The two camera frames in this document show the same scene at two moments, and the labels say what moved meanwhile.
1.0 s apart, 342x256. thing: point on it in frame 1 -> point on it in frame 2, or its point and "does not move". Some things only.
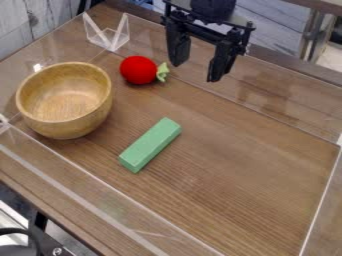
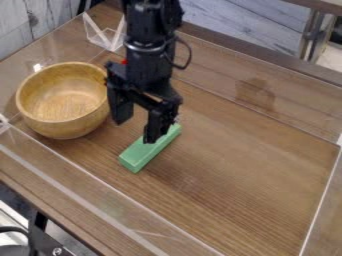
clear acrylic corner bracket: x=110 y=39 does not move
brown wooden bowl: x=63 y=99 does not move
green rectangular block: x=149 y=144 does not move
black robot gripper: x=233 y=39 -> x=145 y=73
